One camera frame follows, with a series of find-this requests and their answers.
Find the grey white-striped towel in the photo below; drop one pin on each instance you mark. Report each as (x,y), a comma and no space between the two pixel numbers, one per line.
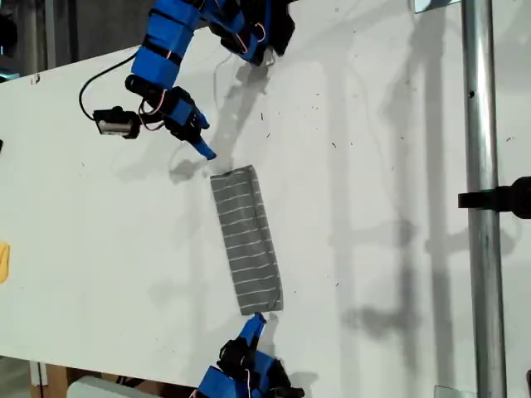
(249,248)

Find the white box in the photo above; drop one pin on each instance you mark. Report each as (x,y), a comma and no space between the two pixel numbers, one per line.
(95,389)

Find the small black table clip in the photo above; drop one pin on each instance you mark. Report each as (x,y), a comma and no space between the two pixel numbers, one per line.
(35,79)

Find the grey vertical pole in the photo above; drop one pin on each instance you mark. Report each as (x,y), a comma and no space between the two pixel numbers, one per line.
(50,33)

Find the brown wooden table leg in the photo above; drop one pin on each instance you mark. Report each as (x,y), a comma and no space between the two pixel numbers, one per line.
(56,379)

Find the black round object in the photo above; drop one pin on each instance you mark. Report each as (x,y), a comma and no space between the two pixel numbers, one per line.
(6,31)

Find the yellow object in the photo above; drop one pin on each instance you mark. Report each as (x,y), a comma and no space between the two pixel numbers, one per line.
(3,261)

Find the black clamp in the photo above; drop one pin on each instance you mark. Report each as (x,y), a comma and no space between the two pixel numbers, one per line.
(498,199)

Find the camera black stalk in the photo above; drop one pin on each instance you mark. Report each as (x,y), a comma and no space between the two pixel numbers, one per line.
(149,120)

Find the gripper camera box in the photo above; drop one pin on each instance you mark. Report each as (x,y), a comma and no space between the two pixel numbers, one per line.
(116,124)

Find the white leg bracket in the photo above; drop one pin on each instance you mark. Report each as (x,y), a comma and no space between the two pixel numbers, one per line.
(37,373)

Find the steel post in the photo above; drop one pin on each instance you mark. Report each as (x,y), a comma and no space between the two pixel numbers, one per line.
(481,124)

